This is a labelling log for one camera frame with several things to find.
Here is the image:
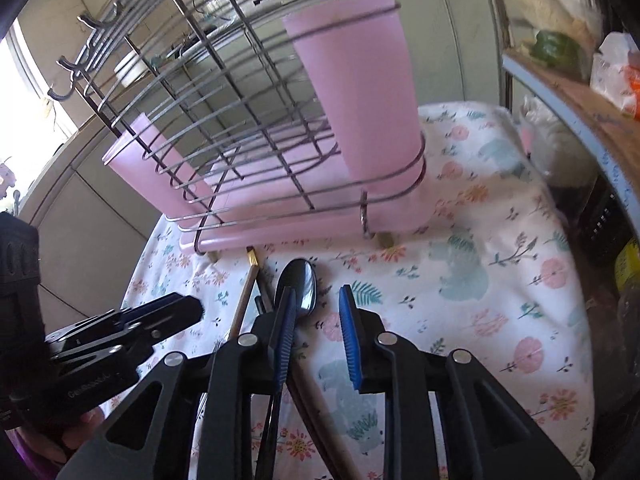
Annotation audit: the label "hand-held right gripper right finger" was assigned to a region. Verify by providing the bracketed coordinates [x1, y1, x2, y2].
[339, 285, 583, 480]

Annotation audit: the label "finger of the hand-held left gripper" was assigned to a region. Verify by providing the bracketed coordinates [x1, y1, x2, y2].
[45, 310, 157, 377]
[119, 293, 206, 347]

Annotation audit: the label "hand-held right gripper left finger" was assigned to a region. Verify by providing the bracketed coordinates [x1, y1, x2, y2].
[57, 287, 297, 480]

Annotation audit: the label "black utensil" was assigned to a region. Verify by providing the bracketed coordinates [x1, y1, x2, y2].
[254, 272, 282, 480]

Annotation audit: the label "dark metal spoon wooden handle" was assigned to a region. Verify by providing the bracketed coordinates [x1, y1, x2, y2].
[273, 258, 363, 480]

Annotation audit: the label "wooden chopstick gold tip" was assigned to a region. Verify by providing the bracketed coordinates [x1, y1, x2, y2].
[227, 246, 261, 342]

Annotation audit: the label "pink plastic cup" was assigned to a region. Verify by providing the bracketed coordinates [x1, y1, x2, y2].
[102, 112, 217, 217]
[282, 0, 427, 182]

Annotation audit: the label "wire dish rack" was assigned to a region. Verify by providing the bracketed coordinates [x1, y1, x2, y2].
[47, 0, 432, 257]

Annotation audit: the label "person's left forearm purple sleeve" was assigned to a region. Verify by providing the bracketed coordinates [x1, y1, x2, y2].
[4, 432, 68, 480]

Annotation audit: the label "person's left hand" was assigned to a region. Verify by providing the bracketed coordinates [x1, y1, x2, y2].
[61, 407, 108, 462]

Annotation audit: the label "pink drip tray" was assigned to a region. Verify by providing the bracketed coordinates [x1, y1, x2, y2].
[177, 125, 434, 256]

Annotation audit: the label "floral white tablecloth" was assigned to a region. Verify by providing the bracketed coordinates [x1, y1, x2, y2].
[120, 102, 599, 480]

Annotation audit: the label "black crate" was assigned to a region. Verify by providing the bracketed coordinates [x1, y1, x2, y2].
[575, 180, 637, 272]

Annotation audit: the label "white bag under shelf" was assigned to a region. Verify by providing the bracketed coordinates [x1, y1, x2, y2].
[519, 94, 601, 187]

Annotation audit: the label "yellow packet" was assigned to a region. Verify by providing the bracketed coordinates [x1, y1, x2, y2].
[614, 239, 640, 292]

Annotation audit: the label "wooden shelf board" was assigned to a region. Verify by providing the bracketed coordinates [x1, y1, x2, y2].
[501, 51, 640, 223]

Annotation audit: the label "chrome shelf pole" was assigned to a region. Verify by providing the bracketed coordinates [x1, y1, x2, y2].
[479, 0, 517, 111]

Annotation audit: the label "green pepper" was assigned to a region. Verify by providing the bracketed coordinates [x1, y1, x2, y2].
[529, 30, 585, 69]

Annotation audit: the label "white plastic bag orange contents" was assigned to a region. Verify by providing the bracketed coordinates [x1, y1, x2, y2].
[590, 32, 640, 120]

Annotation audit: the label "pale food in clear bag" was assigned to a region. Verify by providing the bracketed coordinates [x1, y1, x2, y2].
[495, 0, 601, 47]

